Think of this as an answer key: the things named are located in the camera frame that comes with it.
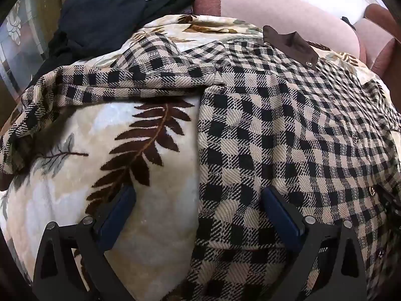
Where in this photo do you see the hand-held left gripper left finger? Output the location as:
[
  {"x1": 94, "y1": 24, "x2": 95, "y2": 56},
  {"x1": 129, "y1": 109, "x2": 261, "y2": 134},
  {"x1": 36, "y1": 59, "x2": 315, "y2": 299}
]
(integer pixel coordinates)
[{"x1": 33, "y1": 184, "x2": 137, "y2": 301}]

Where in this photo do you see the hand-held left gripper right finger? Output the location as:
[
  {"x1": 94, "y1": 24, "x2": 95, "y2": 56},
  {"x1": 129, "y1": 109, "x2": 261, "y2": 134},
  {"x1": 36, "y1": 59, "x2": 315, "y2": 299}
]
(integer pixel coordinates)
[{"x1": 261, "y1": 186, "x2": 369, "y2": 301}]

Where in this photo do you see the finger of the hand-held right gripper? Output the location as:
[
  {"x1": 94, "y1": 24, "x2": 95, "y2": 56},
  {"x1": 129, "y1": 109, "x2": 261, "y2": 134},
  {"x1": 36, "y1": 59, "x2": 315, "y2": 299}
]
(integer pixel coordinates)
[{"x1": 374, "y1": 183, "x2": 401, "y2": 219}]

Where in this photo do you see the black beige checked jacket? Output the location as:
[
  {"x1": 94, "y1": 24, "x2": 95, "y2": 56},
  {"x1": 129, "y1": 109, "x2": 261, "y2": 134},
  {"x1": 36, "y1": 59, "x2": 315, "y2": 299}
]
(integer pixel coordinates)
[{"x1": 0, "y1": 25, "x2": 401, "y2": 301}]

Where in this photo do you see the leaf print fleece blanket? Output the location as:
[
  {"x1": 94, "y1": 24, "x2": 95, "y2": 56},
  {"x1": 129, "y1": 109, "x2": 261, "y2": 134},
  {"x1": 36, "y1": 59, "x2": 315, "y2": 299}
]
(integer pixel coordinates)
[{"x1": 0, "y1": 14, "x2": 401, "y2": 290}]

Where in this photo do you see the small black object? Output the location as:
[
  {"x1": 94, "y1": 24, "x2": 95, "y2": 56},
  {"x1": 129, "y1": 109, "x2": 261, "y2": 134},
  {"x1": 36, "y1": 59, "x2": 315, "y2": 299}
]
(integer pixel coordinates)
[{"x1": 340, "y1": 16, "x2": 357, "y2": 31}]

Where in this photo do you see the dark navy garment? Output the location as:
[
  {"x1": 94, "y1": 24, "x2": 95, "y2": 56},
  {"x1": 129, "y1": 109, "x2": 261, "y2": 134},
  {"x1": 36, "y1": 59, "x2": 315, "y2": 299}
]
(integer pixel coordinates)
[{"x1": 47, "y1": 0, "x2": 148, "y2": 67}]

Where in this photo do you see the wooden cabinet with glass door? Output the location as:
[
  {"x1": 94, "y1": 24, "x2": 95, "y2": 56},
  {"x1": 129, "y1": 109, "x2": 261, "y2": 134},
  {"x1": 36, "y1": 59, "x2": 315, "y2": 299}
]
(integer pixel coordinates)
[{"x1": 0, "y1": 0, "x2": 67, "y2": 127}]

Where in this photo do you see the pink sofa with brown trim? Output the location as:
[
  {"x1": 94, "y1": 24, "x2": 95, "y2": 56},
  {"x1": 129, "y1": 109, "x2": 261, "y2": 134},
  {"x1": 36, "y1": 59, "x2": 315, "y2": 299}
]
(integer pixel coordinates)
[{"x1": 192, "y1": 0, "x2": 401, "y2": 77}]

